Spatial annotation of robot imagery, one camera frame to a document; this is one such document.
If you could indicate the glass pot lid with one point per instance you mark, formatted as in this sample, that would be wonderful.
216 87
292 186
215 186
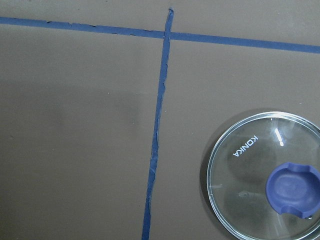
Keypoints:
263 178

